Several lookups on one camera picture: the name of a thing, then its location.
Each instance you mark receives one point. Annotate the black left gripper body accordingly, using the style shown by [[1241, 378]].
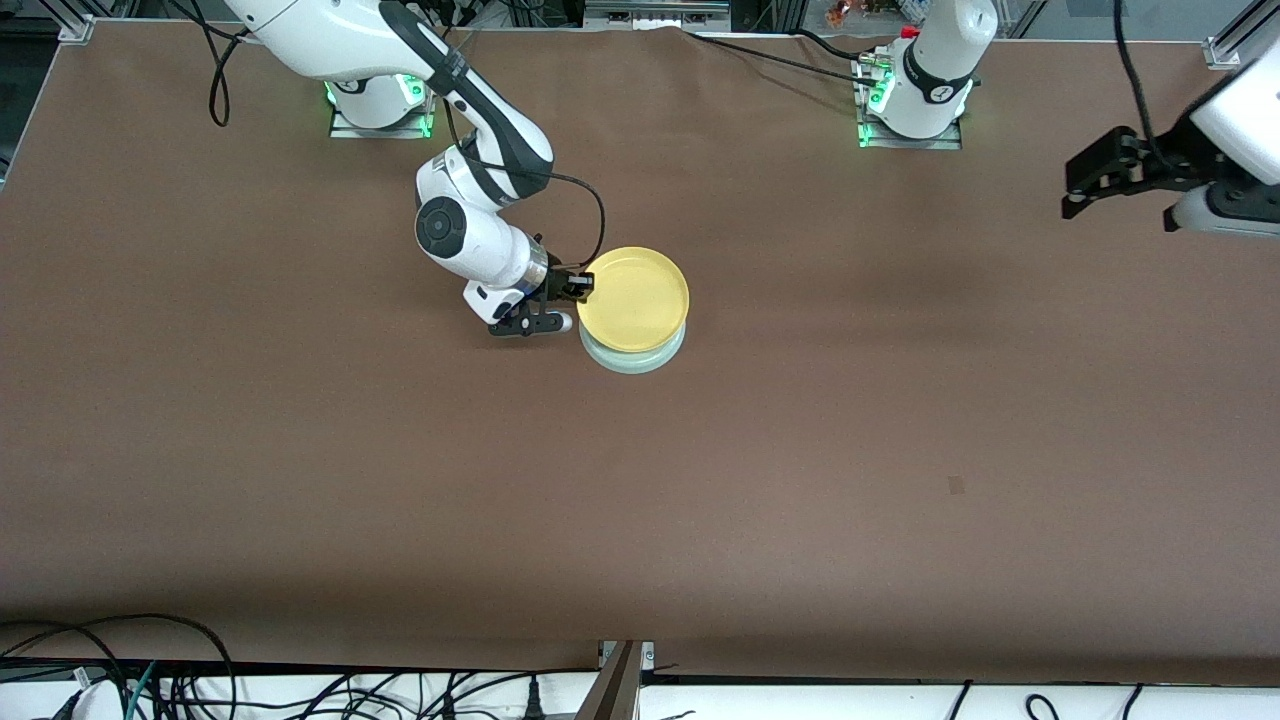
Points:
[[1172, 165]]

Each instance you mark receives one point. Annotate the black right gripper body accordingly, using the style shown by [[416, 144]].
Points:
[[558, 285]]

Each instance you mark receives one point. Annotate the yellow round plate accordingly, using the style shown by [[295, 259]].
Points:
[[635, 300]]

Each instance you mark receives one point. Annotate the pale green round plate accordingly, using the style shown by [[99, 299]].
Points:
[[632, 363]]

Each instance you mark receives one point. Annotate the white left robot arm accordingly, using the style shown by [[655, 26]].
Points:
[[940, 70]]

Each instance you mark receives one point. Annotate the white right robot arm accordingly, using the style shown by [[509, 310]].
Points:
[[470, 235]]

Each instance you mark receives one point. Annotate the brown table cover sheet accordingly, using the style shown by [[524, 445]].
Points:
[[640, 520]]

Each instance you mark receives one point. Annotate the metal corner bracket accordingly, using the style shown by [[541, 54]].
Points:
[[1224, 52], [76, 32]]

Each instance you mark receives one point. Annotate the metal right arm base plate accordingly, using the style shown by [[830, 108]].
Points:
[[400, 128]]

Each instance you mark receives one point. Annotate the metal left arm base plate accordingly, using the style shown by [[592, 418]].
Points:
[[872, 135]]

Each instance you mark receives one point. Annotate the grey metal rail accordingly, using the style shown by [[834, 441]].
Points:
[[655, 14]]

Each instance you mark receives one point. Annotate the aluminium frame profile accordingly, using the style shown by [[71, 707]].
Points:
[[615, 685]]

